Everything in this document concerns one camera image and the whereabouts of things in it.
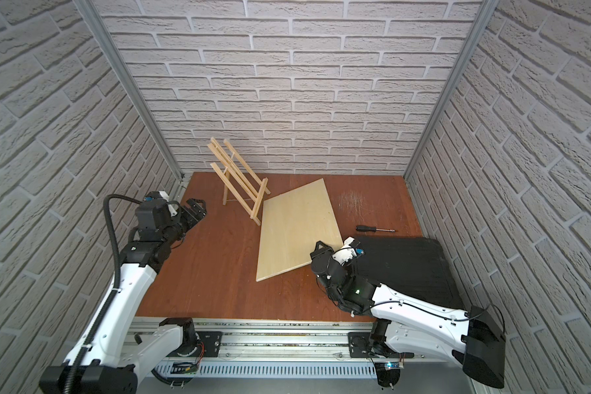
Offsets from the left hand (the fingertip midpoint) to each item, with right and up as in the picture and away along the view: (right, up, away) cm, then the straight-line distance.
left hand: (200, 203), depth 76 cm
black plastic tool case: (+70, -22, +9) cm, 74 cm away
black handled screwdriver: (+62, -11, +25) cm, 68 cm away
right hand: (+37, -13, +1) cm, 39 cm away
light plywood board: (+29, -8, +16) cm, 34 cm away
